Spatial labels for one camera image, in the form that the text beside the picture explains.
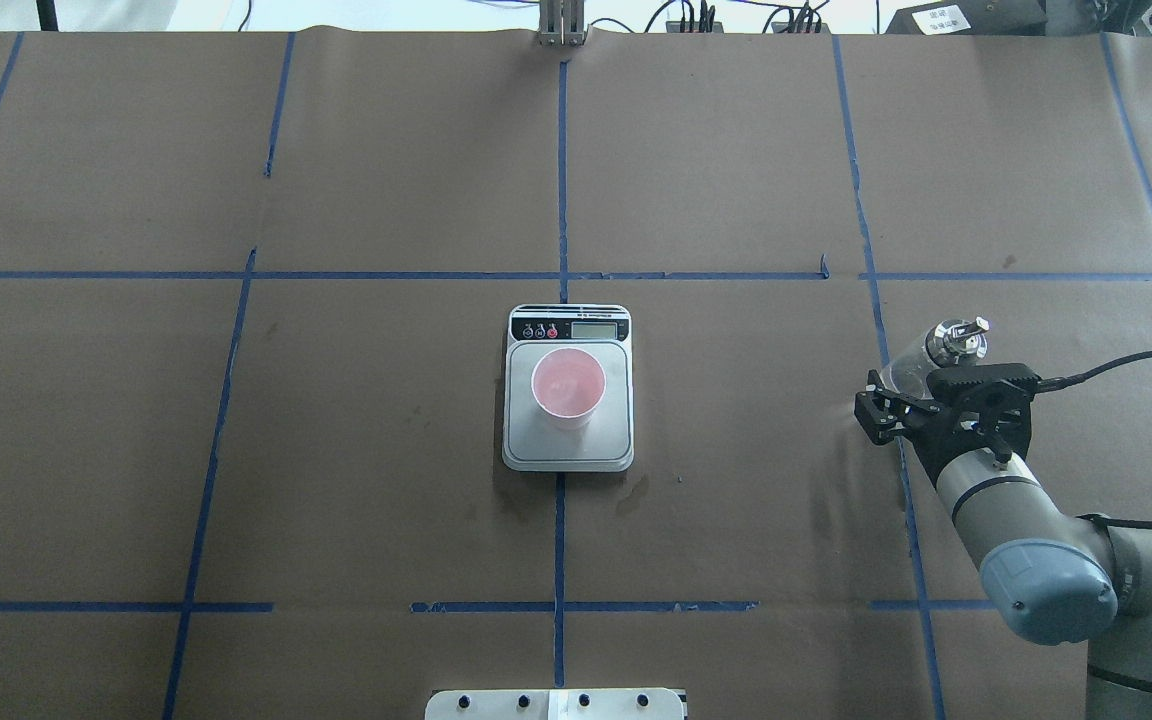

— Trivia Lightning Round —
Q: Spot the aluminium frame post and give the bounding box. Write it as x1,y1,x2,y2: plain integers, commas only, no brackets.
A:
536,0,588,47

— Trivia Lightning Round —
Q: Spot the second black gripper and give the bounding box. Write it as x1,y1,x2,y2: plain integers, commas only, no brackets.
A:
854,364,1041,486

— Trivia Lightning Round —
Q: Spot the glass sauce bottle metal spout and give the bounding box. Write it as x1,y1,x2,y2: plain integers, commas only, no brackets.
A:
878,316,991,400

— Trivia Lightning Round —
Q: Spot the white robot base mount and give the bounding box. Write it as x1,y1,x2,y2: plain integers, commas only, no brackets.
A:
424,687,689,719

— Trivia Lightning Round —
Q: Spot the pink paper cup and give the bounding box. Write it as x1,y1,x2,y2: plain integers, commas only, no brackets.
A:
530,347,607,430

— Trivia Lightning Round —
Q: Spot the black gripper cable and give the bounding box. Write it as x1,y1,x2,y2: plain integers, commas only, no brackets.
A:
1031,348,1152,393

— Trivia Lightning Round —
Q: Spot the second grey blue robot arm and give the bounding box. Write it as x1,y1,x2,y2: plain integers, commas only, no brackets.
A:
854,363,1152,719

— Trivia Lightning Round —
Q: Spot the digital kitchen scale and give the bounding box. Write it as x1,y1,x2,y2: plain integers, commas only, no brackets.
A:
500,304,635,473

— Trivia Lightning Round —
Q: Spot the black box with label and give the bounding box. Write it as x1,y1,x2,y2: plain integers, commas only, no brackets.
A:
882,1,1048,36

